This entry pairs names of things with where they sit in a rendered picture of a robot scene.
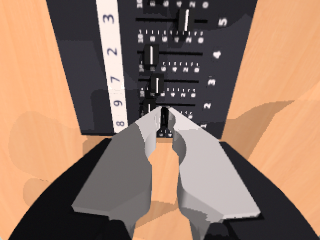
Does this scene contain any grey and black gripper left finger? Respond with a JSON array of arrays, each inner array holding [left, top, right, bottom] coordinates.
[[8, 106, 164, 240]]

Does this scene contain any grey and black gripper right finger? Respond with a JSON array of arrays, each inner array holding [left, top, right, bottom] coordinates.
[[164, 106, 320, 240]]

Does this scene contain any black lighting desk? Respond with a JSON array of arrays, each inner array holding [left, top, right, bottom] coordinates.
[[45, 0, 258, 139]]

